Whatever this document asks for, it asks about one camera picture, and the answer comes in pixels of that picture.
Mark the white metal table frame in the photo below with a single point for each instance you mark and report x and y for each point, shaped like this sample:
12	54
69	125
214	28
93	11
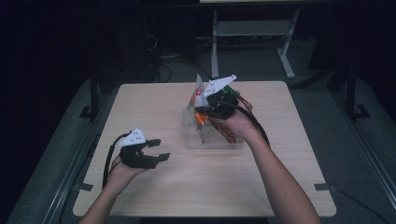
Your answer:
252	28

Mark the clear plastic container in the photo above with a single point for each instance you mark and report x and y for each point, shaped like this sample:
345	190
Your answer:
211	141

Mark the black metal stand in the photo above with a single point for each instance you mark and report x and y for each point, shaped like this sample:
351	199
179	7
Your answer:
351	93
93	96

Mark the person's left hand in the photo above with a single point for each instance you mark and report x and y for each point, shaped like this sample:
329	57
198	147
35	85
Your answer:
123	174

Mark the person's right hand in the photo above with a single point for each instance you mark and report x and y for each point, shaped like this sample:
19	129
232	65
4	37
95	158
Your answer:
241	127

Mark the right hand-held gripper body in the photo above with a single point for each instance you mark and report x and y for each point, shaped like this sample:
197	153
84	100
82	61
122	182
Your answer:
222	105

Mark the grey tape strip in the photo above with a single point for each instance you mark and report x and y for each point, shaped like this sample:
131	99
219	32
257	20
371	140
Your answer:
323	187
83	187

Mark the grey metal rail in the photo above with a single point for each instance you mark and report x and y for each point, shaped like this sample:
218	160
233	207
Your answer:
367	149
70	177

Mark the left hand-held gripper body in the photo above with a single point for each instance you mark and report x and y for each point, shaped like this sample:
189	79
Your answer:
137	158

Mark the clear bag with orange label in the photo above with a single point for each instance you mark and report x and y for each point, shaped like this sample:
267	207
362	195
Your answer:
196	102

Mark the red-orange snack packet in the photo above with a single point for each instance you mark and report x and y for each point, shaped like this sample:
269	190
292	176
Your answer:
225	132

